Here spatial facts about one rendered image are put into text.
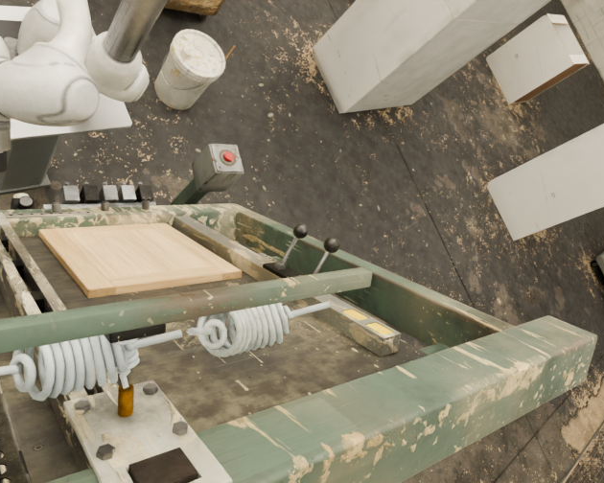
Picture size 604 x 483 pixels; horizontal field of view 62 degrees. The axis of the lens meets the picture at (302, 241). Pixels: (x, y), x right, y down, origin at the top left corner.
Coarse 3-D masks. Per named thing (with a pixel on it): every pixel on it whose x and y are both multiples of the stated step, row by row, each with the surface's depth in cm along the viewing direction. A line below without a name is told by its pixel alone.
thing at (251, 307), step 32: (224, 288) 49; (256, 288) 50; (288, 288) 53; (320, 288) 56; (352, 288) 59; (0, 320) 38; (32, 320) 38; (64, 320) 39; (96, 320) 41; (128, 320) 43; (160, 320) 44; (224, 320) 62; (256, 320) 58; (0, 352) 37; (32, 352) 47; (64, 352) 44; (96, 352) 46; (224, 352) 57; (32, 384) 43; (64, 384) 45
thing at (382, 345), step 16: (176, 224) 164; (192, 224) 157; (208, 240) 147; (224, 240) 145; (224, 256) 140; (240, 256) 133; (256, 256) 134; (256, 272) 128; (304, 304) 113; (336, 304) 108; (336, 320) 105; (352, 320) 101; (368, 320) 101; (352, 336) 101; (368, 336) 97; (384, 336) 95; (400, 336) 97; (384, 352) 96
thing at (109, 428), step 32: (0, 224) 123; (0, 256) 103; (0, 288) 102; (32, 288) 96; (128, 352) 51; (96, 384) 65; (128, 384) 53; (64, 416) 63; (96, 416) 52; (128, 416) 53; (160, 416) 53; (96, 448) 47; (128, 448) 48; (160, 448) 48; (192, 448) 49; (128, 480) 44; (224, 480) 45
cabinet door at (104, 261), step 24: (48, 240) 133; (72, 240) 135; (96, 240) 139; (120, 240) 141; (144, 240) 144; (168, 240) 147; (192, 240) 148; (72, 264) 117; (96, 264) 120; (120, 264) 122; (144, 264) 124; (168, 264) 126; (192, 264) 128; (216, 264) 129; (96, 288) 106; (120, 288) 109; (144, 288) 112
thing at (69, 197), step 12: (60, 192) 165; (72, 192) 163; (84, 192) 165; (96, 192) 167; (108, 192) 170; (120, 192) 175; (132, 192) 175; (144, 192) 177; (12, 204) 153; (24, 204) 151; (48, 204) 160; (60, 204) 162; (72, 204) 164; (84, 204) 166; (96, 204) 168; (120, 204) 173; (132, 204) 176
